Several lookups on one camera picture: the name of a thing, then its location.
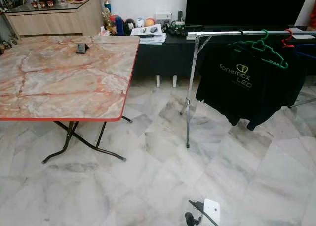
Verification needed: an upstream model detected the black flat television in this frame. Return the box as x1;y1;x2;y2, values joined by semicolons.
185;0;311;28

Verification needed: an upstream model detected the black round toy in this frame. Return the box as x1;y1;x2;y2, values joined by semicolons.
124;19;135;35

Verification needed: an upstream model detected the silver metal clothes rack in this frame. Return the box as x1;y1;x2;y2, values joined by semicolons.
179;29;316;149

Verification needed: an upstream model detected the black remote control caddy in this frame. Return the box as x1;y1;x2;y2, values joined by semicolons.
164;19;196;37

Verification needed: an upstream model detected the green plastic hanger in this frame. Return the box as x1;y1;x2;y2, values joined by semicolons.
229;30;290;70

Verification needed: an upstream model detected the red plastic hanger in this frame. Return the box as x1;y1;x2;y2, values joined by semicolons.
281;29;296;49

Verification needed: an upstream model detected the black tv console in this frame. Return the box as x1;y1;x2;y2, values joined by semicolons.
132;28;316;88

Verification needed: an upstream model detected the black fonemax t-shirt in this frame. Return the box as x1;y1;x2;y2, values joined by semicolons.
195;37;303;132

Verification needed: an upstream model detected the white wall socket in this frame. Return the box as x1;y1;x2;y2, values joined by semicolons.
155;12;172;21

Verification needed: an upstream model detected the stack of white papers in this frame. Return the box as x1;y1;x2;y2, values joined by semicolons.
130;24;167;45

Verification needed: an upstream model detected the gold figurine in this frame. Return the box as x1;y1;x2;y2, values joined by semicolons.
105;14;118;36

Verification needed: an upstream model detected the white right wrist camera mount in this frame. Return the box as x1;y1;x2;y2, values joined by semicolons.
202;199;222;226

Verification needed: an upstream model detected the light wooden cabinet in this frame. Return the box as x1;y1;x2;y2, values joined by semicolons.
2;0;105;39

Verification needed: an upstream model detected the pink marble folding table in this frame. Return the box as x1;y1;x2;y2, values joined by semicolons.
0;35;140;165

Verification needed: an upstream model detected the navy blue shirt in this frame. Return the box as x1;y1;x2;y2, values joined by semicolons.
284;47;309;109

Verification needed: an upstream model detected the small black phone stand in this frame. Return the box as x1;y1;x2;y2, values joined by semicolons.
76;44;90;55

